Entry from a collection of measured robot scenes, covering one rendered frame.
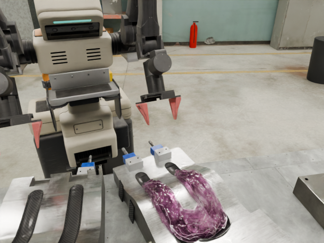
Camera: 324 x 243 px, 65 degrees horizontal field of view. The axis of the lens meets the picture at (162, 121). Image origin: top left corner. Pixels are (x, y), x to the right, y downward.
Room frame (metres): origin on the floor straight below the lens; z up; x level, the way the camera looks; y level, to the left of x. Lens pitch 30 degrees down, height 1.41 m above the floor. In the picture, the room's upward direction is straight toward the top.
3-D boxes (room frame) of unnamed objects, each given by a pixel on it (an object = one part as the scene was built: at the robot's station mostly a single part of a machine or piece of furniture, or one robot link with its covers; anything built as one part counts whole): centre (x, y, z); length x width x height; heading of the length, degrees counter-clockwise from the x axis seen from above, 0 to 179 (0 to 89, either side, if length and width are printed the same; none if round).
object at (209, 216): (0.49, -0.06, 0.90); 0.26 x 0.18 x 0.08; 28
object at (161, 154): (0.76, 0.02, 0.86); 0.13 x 0.05 x 0.05; 28
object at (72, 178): (0.58, 0.25, 0.87); 0.05 x 0.05 x 0.04; 11
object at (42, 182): (0.56, 0.36, 0.87); 0.05 x 0.05 x 0.04; 11
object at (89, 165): (0.69, 0.26, 0.83); 0.13 x 0.05 x 0.05; 6
